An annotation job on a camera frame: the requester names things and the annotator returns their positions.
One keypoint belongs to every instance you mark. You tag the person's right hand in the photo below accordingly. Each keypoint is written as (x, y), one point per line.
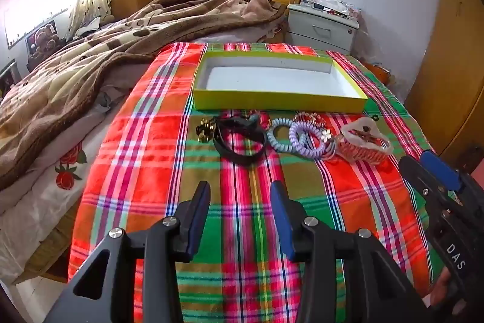
(441, 289)

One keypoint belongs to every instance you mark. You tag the window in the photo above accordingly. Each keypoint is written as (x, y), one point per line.
(37, 12)

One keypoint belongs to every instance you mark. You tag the teddy bear picture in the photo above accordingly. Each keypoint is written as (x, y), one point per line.
(43, 39)

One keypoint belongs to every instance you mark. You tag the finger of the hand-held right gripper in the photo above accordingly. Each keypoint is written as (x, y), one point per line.
(414, 175)
(440, 171)

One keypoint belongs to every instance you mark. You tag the floral bed sheet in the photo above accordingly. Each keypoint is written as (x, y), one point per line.
(45, 194)

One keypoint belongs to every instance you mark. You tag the plaid cloth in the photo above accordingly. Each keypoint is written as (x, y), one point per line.
(151, 141)

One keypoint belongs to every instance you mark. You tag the pink pearly claw clip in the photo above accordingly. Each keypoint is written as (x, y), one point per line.
(359, 154)

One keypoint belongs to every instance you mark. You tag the pile of small packets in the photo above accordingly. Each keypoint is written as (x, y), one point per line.
(338, 7)

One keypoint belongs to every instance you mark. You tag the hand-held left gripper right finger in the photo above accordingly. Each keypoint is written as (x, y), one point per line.
(281, 217)

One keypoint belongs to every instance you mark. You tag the wooden door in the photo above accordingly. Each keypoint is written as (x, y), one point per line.
(446, 62)

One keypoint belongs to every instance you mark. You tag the beaded heart hair clip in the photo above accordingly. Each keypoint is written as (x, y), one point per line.
(308, 118)

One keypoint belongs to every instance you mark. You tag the yellow cardboard box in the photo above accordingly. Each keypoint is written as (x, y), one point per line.
(264, 77)

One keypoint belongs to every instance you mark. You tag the brown fleece blanket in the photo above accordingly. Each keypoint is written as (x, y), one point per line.
(75, 73)

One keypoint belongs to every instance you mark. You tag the black watch band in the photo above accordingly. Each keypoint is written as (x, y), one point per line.
(227, 152)

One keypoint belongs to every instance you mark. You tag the white nightstand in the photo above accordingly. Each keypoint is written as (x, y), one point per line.
(321, 29)

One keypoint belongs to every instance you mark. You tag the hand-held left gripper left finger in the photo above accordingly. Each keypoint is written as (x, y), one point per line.
(200, 217)

